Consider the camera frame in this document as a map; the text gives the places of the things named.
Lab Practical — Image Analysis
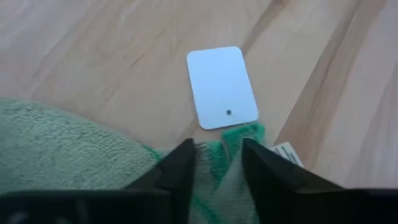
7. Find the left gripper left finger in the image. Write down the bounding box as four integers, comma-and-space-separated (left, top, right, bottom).
0, 138, 197, 224

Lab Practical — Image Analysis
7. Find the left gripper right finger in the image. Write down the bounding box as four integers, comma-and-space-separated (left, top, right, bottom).
241, 138, 398, 224

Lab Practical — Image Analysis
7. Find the sage towel with teal edge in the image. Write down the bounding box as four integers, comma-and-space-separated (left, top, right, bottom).
0, 98, 267, 224

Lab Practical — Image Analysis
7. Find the white hang tag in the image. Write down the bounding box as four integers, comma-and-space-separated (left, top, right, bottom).
185, 45, 259, 131

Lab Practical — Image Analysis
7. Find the white sewn care label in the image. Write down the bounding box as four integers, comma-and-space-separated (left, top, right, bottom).
272, 142, 305, 168

